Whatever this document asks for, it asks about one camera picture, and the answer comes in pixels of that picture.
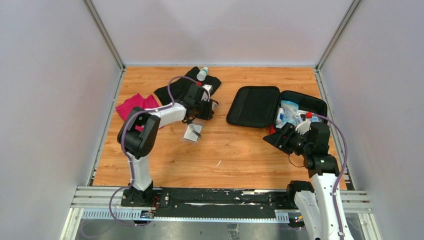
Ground pink cloth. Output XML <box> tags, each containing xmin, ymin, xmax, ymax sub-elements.
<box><xmin>115</xmin><ymin>93</ymin><xmax>160</xmax><ymax>122</ymax></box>

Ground black cloth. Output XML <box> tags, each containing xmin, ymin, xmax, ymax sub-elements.
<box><xmin>154</xmin><ymin>66</ymin><xmax>222</xmax><ymax>105</ymax></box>

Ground white blue gauze packet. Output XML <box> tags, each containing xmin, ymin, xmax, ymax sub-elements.
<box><xmin>295</xmin><ymin>110</ymin><xmax>307</xmax><ymax>125</ymax></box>

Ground brown bottle orange cap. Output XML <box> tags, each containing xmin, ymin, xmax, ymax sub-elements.
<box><xmin>210</xmin><ymin>99</ymin><xmax>219</xmax><ymax>114</ymax></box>

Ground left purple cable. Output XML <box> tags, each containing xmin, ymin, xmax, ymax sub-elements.
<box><xmin>108</xmin><ymin>76</ymin><xmax>199</xmax><ymax>228</ymax></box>

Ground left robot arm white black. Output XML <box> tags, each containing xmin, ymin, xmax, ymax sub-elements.
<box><xmin>117</xmin><ymin>84</ymin><xmax>218</xmax><ymax>207</ymax></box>

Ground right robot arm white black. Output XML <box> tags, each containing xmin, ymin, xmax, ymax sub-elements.
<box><xmin>263</xmin><ymin>122</ymin><xmax>354</xmax><ymax>240</ymax></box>

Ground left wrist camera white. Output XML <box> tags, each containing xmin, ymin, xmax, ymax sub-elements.
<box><xmin>194</xmin><ymin>84</ymin><xmax>213</xmax><ymax>103</ymax></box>

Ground clear bag blue items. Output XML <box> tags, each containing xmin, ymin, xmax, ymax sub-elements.
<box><xmin>306</xmin><ymin>112</ymin><xmax>323</xmax><ymax>123</ymax></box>

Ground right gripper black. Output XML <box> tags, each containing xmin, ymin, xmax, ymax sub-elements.
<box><xmin>262</xmin><ymin>122</ymin><xmax>312</xmax><ymax>156</ymax></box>

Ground aluminium frame rail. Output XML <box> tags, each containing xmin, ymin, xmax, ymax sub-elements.
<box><xmin>60</xmin><ymin>181</ymin><xmax>379</xmax><ymax>240</ymax></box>

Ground clear bag white gauze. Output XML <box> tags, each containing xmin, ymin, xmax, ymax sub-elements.
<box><xmin>181</xmin><ymin>120</ymin><xmax>205</xmax><ymax>144</ymax></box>

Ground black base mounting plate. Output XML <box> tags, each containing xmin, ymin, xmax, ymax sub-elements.
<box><xmin>120</xmin><ymin>187</ymin><xmax>299</xmax><ymax>220</ymax></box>

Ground small white blue bottle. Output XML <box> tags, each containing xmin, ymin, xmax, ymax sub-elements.
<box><xmin>275</xmin><ymin>107</ymin><xmax>284</xmax><ymax>126</ymax></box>

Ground light blue wipes packet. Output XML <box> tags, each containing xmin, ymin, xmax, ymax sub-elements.
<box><xmin>280</xmin><ymin>100</ymin><xmax>299</xmax><ymax>126</ymax></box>

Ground red black medicine kit case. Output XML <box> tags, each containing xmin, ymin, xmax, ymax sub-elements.
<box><xmin>226</xmin><ymin>86</ymin><xmax>328</xmax><ymax>128</ymax></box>

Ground black handled scissors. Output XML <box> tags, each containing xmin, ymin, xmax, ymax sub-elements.
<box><xmin>187</xmin><ymin>120</ymin><xmax>202</xmax><ymax>140</ymax></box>

